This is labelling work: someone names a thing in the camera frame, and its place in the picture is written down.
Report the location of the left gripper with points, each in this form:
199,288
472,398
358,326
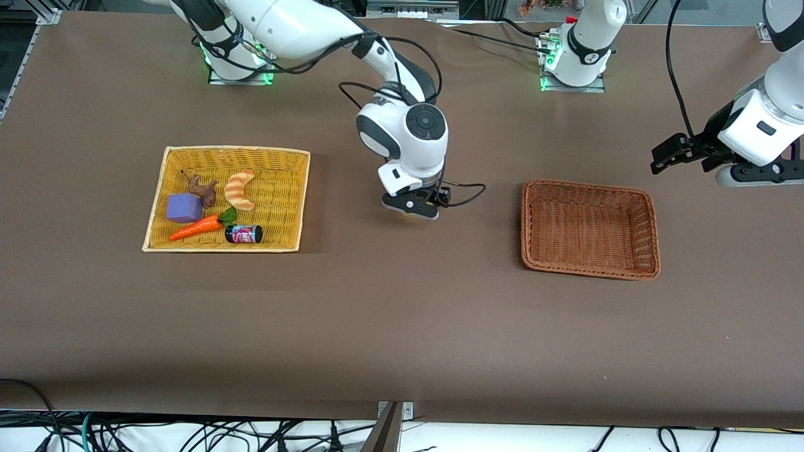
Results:
708,142

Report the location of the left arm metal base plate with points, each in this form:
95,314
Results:
549,88

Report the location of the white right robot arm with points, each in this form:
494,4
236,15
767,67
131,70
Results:
282,25

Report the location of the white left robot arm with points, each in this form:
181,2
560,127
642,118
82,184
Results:
590,37

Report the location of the aluminium frame rack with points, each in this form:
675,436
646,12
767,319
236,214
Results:
411,9

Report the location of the toy croissant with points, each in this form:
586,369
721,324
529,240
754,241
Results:
239,191

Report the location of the silver corner bracket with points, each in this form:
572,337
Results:
764,32
49,17

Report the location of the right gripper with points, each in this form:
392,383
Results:
440,194

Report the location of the dark metal support leg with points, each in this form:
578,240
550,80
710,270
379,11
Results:
384,433

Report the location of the yellow woven rectangular basket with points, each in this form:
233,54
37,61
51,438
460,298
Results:
276,188

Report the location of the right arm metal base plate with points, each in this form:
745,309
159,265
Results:
217,80

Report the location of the orange toy carrot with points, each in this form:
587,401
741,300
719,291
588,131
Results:
195,229

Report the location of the purple foam block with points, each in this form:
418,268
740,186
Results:
183,208

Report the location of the small red drink can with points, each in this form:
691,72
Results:
244,234

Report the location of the silver table clamp bracket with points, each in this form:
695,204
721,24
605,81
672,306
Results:
408,411

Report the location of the brown woven rectangular basket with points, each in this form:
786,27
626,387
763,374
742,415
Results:
590,229

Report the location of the brown toy lion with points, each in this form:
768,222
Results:
204,191

